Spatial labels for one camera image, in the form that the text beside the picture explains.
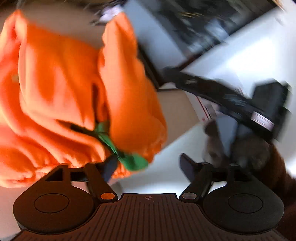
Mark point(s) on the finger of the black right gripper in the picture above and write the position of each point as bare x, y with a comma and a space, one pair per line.
205, 88

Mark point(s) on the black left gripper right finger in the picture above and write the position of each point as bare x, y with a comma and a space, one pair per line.
199, 176

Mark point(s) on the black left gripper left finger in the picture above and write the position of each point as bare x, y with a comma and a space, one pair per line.
98, 175

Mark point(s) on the orange fleece garment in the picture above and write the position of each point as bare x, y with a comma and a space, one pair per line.
64, 101

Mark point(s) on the gray gloved hand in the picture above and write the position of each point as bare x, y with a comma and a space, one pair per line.
229, 142

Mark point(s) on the glass side computer case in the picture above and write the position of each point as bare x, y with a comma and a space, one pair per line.
197, 37

